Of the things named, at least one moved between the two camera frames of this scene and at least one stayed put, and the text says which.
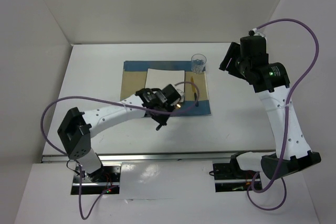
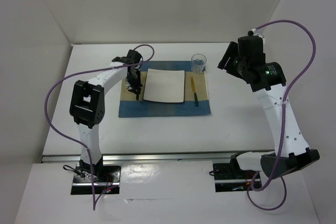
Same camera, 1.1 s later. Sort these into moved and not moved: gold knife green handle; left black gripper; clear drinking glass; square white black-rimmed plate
Moved: left black gripper
Not moved: gold knife green handle; square white black-rimmed plate; clear drinking glass
